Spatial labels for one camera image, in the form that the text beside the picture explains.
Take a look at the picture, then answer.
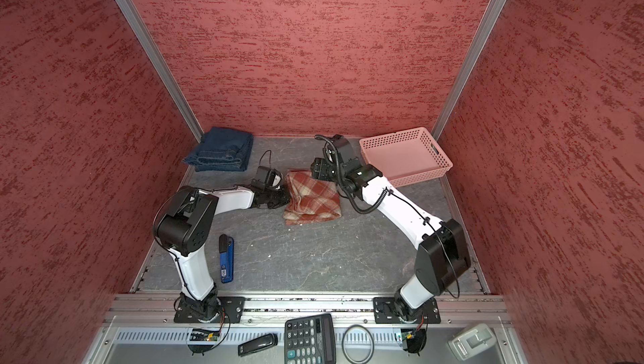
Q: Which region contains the right aluminium corner post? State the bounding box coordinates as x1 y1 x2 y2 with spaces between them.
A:
432 0 507 140

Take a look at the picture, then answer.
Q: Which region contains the black cable loop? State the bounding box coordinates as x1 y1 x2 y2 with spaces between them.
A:
341 324 376 364

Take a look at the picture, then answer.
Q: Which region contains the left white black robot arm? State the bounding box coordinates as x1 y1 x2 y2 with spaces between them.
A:
153 186 290 324

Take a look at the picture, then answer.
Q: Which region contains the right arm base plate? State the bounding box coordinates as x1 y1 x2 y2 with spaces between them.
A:
372 297 441 325

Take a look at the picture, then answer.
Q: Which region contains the circuit board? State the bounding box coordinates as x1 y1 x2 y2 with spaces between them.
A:
400 329 427 355
189 328 221 343

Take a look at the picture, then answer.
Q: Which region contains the aluminium corner post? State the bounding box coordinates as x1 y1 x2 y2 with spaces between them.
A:
115 0 204 142
432 0 507 140

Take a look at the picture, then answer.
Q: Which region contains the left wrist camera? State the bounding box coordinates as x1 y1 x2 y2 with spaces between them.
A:
251 166 283 191

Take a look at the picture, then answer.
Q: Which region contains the red cloth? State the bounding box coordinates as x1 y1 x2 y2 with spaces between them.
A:
283 170 342 226

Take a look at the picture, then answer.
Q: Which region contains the left circuit board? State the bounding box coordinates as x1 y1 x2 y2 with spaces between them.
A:
189 328 221 343

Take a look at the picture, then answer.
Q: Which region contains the black calculator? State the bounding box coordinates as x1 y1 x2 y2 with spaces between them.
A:
283 313 337 364

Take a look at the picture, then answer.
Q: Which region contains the grey white box device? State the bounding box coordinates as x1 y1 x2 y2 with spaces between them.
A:
447 324 497 362

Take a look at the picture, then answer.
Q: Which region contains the dark denim button skirt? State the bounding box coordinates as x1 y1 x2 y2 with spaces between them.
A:
195 163 248 172

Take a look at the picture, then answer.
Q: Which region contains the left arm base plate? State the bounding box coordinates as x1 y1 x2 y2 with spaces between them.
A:
174 295 246 324

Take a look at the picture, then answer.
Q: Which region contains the aluminium front rail frame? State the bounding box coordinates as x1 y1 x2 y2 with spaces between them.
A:
85 292 527 363

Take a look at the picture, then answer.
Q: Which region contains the right circuit board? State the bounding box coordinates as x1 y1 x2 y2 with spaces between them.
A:
400 329 427 355

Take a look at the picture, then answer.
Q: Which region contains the pink perforated plastic basket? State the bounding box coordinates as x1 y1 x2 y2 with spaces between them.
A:
359 127 453 188

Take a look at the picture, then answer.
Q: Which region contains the left aluminium corner post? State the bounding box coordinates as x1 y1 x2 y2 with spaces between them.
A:
115 0 204 142

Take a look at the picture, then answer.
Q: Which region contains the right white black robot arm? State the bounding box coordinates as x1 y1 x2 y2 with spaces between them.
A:
310 134 471 323

